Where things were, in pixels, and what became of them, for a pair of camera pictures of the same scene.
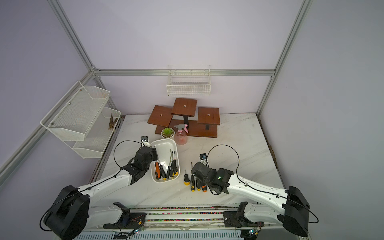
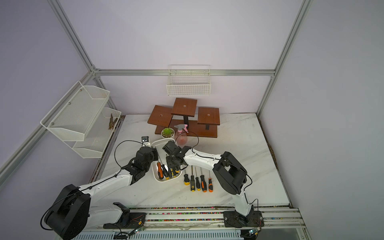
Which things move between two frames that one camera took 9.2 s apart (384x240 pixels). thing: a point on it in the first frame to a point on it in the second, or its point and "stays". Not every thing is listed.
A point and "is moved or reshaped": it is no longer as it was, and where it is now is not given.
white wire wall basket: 189,80 stays
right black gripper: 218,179 to 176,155
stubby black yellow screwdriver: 186,180 stays
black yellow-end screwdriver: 174,166 is moved or reshaped
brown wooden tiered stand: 183,111 stays
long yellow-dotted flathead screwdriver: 192,180 stays
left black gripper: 154,154 stays
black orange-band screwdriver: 162,172 is moved or reshaped
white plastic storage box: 167,150 stays
